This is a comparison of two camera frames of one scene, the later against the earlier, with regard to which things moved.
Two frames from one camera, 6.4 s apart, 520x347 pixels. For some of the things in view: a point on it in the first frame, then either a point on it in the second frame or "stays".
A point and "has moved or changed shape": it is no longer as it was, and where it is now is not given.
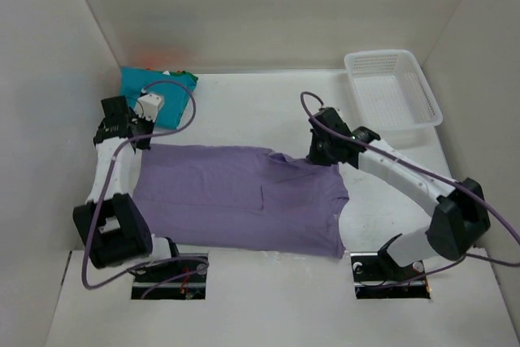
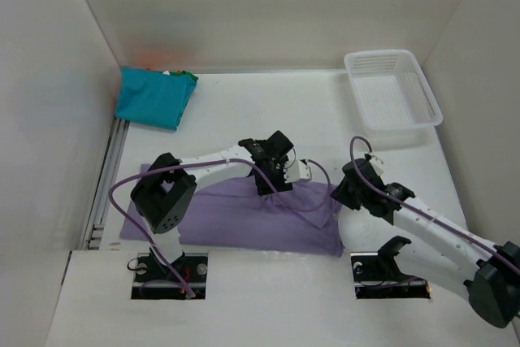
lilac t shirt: (238, 198) has moved or changed shape
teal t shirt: (175, 91) stays
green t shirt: (184, 73) stays
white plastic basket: (394, 97) stays
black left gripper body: (144, 126) to (275, 175)
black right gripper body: (320, 153) to (352, 197)
